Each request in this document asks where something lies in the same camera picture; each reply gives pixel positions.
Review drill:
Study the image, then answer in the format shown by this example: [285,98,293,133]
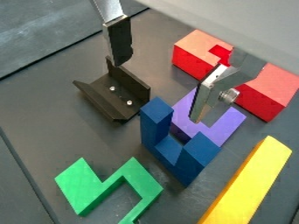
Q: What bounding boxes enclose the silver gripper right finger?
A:
[189,48,267,123]

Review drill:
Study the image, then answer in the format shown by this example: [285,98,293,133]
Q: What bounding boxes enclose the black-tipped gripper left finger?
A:
[91,0,134,67]

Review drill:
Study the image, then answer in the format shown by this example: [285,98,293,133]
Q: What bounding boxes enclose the purple U-shaped block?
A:
[171,89,247,147]

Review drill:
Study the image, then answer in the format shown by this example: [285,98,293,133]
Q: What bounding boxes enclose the red board with slots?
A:
[173,30,299,122]

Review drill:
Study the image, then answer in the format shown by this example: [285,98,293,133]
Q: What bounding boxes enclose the black angle fixture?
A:
[74,57,151,123]

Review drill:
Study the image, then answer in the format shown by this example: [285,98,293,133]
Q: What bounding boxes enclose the blue U-shaped block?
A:
[141,97,221,186]

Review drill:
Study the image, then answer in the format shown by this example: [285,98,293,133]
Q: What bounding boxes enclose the yellow long block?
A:
[198,136,293,224]

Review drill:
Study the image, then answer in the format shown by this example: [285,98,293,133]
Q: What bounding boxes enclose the green stepped block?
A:
[55,157,163,224]

